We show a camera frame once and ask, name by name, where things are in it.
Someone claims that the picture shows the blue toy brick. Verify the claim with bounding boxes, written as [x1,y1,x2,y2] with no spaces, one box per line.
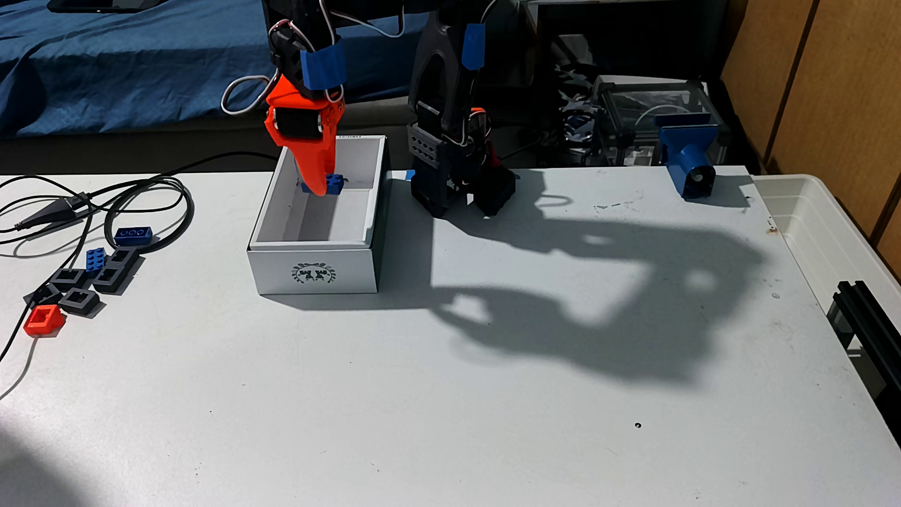
[300,173,346,197]

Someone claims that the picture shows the white cardboard box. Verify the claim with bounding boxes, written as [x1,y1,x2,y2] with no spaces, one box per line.
[246,135,390,295]

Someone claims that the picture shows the transparent plastic box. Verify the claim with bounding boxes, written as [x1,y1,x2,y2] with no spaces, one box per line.
[593,76,729,168]

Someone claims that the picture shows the blue bed sheet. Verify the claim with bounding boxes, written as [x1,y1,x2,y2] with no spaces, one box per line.
[0,0,432,138]

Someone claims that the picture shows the black flat device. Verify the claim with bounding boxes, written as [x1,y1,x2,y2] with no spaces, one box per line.
[46,0,168,15]

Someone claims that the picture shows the white plastic bin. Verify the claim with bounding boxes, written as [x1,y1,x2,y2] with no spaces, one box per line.
[752,174,901,423]

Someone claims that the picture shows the wooden cabinet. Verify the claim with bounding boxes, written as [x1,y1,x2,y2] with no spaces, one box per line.
[719,0,901,279]

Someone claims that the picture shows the black aluminium extrusion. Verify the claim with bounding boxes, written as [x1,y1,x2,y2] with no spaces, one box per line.
[826,280,901,432]

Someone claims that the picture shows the white servo cable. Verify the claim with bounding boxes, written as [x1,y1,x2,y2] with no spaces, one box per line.
[220,0,409,118]

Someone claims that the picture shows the grey bed frame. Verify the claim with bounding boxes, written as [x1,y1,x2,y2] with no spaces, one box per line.
[0,95,423,176]

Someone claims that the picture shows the thick black cable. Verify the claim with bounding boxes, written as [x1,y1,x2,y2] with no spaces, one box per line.
[104,151,279,255]

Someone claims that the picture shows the orange square frame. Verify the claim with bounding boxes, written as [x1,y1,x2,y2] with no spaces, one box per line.
[24,304,66,338]

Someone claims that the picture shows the blue printed mount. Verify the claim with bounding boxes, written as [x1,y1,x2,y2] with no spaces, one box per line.
[653,113,720,200]

